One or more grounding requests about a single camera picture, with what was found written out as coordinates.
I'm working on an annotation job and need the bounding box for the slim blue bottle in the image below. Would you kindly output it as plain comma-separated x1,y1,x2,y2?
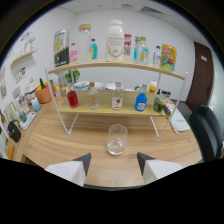
133,35,141,63

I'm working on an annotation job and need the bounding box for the yellow bottle white cap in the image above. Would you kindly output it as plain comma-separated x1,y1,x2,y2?
148,79,158,94

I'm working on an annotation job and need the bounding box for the colourful printed can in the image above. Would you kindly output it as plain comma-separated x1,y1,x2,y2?
160,43,177,72

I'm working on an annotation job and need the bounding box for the brown door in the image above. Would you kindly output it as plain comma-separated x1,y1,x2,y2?
185,41,214,113

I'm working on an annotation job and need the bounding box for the white zip pouch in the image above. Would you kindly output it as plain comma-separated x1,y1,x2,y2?
168,106,192,133

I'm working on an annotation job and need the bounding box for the soda water can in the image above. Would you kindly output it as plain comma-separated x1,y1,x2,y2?
53,28,71,68

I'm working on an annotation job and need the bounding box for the green potted plant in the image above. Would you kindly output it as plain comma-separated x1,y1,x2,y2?
64,69,81,84

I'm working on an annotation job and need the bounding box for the clear bottle orange cap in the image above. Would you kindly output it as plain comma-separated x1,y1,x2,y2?
87,82,100,110

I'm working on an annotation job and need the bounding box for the clear bottle green cap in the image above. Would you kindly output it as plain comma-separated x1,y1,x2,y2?
138,36,150,66

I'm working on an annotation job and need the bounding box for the wooden wall shelf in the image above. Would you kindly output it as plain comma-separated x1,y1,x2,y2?
9,49,38,67

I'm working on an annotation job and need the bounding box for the large white bottle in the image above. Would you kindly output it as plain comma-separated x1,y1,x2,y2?
105,19,125,62

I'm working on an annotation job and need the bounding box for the black chair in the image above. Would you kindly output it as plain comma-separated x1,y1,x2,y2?
188,103,224,164

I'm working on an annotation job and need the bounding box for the orange pot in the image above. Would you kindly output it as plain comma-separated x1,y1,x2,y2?
34,83,53,104

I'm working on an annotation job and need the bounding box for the red liquid bottle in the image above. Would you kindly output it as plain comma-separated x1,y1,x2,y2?
66,83,80,109

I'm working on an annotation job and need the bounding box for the small pink bottle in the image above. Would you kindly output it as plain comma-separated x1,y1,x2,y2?
69,42,79,64

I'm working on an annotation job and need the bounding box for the clear drinking glass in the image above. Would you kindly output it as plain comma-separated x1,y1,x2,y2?
106,123,129,156

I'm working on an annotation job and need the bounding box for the white two-tier wooden rack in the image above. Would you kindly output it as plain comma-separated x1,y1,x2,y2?
44,59,188,139

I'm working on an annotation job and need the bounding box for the white bowl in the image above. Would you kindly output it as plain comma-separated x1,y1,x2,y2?
73,80,91,91

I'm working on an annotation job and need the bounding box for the blue liquid bottle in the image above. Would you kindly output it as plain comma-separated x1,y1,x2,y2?
134,84,148,112

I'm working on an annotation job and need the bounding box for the tall glass bottle cork lid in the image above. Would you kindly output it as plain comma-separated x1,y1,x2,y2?
77,23,93,64

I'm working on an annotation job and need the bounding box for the white tray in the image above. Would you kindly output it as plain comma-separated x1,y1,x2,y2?
18,111,38,130

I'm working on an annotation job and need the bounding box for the blue and white cup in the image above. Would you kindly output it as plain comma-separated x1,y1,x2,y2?
30,96,42,112

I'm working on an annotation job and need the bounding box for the black handbag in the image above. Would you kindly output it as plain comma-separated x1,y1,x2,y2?
6,119,22,143

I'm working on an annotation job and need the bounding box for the small teal bottle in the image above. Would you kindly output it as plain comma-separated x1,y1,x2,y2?
91,38,99,61

